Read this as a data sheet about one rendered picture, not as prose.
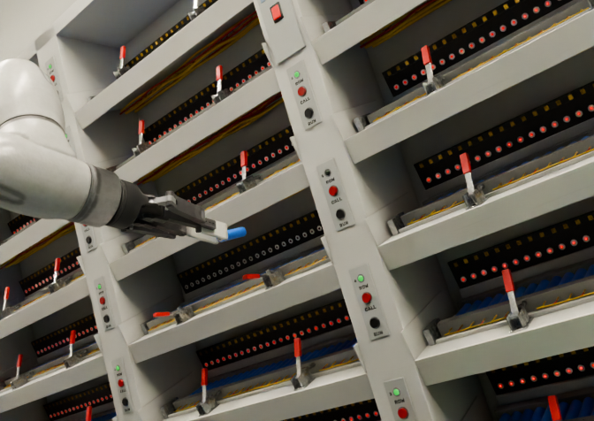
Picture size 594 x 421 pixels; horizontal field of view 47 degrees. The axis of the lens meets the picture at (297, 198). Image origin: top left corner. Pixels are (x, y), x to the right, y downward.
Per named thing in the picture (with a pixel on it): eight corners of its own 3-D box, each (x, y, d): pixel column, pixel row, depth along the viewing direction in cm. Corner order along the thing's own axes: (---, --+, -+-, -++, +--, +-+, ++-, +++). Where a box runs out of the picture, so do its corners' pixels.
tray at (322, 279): (344, 287, 119) (321, 238, 119) (135, 363, 154) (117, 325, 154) (392, 251, 136) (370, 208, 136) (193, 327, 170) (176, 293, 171)
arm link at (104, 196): (59, 174, 106) (92, 185, 110) (57, 229, 102) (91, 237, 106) (93, 151, 101) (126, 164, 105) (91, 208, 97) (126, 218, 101)
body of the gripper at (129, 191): (124, 168, 104) (171, 185, 111) (92, 188, 109) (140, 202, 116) (124, 213, 101) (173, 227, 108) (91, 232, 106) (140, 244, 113)
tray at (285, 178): (313, 184, 124) (279, 115, 124) (117, 281, 158) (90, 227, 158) (362, 162, 140) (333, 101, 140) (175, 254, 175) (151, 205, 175)
